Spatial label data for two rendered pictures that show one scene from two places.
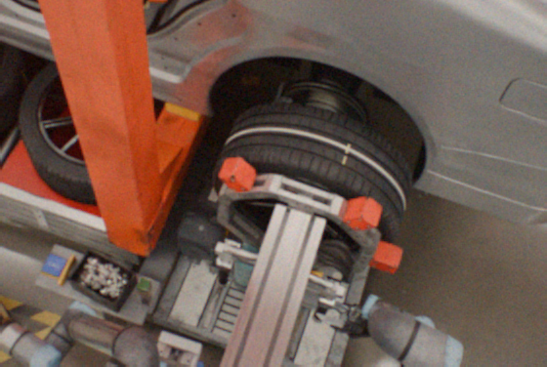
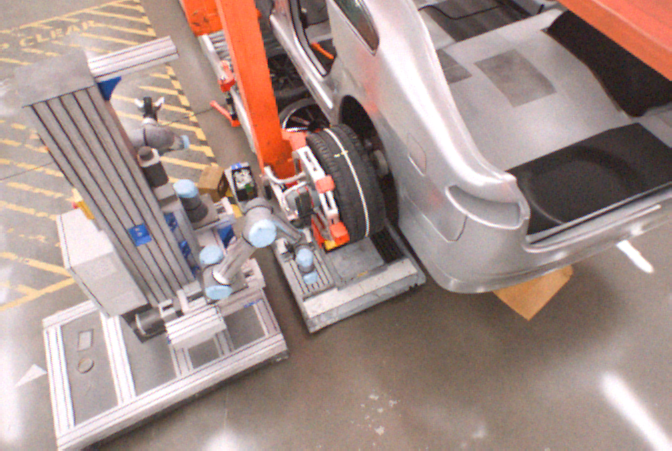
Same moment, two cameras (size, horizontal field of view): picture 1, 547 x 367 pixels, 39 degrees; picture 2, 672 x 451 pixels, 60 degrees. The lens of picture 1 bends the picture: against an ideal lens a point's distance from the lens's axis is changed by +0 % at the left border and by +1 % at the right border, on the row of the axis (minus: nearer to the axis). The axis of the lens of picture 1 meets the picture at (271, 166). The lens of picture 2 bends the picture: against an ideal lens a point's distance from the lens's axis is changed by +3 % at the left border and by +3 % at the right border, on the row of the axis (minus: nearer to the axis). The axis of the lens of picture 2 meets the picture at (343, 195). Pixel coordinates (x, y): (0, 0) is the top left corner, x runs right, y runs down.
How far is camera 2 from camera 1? 2.04 m
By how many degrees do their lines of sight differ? 35
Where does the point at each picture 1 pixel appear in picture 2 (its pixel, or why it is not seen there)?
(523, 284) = (472, 380)
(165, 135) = not seen: hidden behind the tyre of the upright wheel
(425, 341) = (256, 212)
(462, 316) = (415, 363)
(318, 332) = (328, 300)
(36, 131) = (284, 116)
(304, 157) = (321, 143)
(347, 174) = (332, 162)
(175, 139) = not seen: hidden behind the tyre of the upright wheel
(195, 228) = not seen: hidden behind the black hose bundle
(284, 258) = (149, 48)
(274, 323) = (120, 59)
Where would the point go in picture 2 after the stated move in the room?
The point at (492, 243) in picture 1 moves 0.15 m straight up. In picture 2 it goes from (477, 345) to (480, 333)
